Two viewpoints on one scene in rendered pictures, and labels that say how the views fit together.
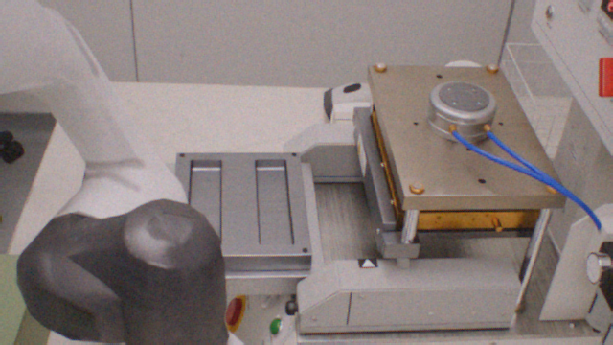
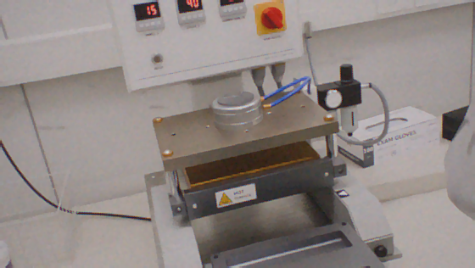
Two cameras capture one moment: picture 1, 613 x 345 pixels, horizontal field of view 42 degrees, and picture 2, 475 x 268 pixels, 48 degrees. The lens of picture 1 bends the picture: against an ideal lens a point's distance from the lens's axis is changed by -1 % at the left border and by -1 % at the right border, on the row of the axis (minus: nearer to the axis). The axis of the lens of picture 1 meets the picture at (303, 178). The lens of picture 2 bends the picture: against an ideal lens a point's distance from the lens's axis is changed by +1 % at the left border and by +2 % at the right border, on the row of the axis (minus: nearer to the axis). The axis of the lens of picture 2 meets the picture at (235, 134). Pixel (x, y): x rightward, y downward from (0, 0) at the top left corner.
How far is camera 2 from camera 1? 1.07 m
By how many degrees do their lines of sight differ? 79
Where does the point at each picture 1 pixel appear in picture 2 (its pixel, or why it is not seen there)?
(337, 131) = (175, 237)
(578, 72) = (220, 57)
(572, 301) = not seen: hidden behind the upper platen
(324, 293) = (378, 213)
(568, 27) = (186, 47)
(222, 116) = not seen: outside the picture
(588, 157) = not seen: hidden behind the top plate
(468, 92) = (229, 97)
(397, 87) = (197, 143)
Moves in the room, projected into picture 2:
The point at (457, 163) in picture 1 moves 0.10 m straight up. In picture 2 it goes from (288, 114) to (282, 53)
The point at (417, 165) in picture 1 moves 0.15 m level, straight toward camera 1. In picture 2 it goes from (300, 123) to (401, 112)
